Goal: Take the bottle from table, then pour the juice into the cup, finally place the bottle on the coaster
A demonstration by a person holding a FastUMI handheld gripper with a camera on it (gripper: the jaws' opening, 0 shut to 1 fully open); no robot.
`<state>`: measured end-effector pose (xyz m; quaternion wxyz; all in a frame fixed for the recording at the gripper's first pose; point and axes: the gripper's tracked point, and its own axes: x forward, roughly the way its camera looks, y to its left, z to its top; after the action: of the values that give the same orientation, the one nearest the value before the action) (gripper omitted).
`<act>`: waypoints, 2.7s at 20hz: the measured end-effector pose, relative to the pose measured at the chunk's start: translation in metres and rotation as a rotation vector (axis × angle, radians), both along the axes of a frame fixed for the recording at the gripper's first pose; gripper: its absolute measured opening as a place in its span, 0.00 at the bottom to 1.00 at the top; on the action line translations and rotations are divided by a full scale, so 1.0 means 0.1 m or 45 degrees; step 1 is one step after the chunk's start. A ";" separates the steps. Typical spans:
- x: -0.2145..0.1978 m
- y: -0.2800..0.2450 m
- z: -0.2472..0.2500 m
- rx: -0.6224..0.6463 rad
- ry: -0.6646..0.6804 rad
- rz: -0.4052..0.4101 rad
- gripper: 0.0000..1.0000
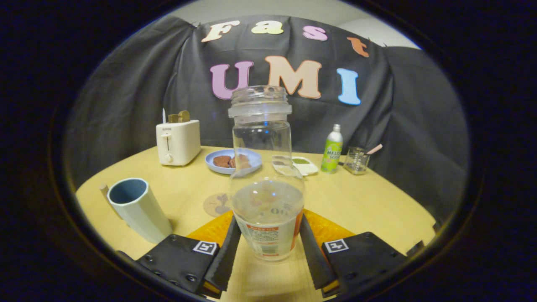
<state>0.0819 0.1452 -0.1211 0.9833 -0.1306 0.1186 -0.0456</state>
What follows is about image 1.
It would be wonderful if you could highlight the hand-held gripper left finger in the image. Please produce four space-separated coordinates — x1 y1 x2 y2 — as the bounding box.
136 210 242 299

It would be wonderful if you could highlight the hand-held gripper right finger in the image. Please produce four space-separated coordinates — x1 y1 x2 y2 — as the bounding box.
299 209 424 298

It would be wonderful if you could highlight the round printed coaster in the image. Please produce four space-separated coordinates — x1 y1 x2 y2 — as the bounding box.
203 193 232 217

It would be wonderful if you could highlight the clear juice bottle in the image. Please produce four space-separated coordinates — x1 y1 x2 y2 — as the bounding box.
228 85 305 262

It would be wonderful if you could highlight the light blue cup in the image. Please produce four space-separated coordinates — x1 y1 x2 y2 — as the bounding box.
100 178 173 245

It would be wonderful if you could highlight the green soda bottle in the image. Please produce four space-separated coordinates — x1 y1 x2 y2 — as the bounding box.
321 124 344 174

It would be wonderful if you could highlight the wooden table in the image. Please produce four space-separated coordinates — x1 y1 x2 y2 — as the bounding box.
76 146 437 302

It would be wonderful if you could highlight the blue plate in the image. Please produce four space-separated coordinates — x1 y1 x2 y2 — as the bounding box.
205 149 263 175

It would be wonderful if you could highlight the white divided tray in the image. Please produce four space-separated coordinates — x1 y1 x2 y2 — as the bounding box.
273 156 319 177

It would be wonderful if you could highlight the white toaster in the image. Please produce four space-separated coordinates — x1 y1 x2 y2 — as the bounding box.
156 120 201 167

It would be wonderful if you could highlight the black backdrop cloth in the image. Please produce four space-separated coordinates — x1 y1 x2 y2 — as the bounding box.
63 15 469 223

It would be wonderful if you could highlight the wire mesh holder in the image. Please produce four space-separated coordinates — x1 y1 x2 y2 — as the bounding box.
343 146 370 175

